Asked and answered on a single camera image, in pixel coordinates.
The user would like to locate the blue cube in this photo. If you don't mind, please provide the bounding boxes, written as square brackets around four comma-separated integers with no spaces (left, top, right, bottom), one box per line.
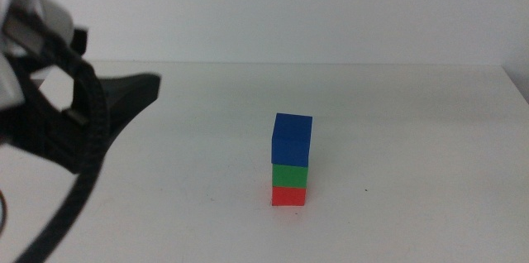
[270,112,314,168]

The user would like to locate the green cube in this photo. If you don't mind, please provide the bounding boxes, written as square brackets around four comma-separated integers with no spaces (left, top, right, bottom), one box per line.
[271,163,309,190]

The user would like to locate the red cube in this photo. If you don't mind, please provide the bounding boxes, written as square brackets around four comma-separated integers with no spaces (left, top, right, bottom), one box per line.
[270,185,307,208]

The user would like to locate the black braided cable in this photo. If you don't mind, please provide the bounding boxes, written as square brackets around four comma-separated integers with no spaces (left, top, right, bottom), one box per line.
[11,18,112,263]

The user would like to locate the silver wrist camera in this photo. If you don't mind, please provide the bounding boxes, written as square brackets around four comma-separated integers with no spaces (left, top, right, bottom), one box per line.
[0,0,76,109]

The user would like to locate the thin black cable loop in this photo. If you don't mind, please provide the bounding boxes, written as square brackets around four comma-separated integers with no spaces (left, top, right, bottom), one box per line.
[0,189,8,237]

